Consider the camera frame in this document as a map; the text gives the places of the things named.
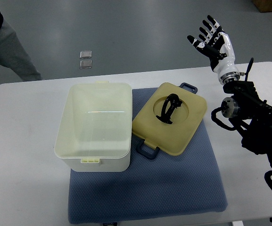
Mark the blue padded mat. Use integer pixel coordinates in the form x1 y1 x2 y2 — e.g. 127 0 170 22
67 86 228 224

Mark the yellow box lid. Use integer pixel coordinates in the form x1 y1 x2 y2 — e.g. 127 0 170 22
132 82 207 160

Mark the white storage box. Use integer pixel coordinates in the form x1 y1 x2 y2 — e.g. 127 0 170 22
54 82 132 172

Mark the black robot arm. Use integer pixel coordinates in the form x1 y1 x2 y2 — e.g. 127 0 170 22
211 78 272 168

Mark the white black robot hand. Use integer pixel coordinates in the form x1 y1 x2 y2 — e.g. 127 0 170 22
187 15 240 85

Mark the brown cardboard box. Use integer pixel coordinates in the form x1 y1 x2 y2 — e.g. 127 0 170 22
252 0 272 13

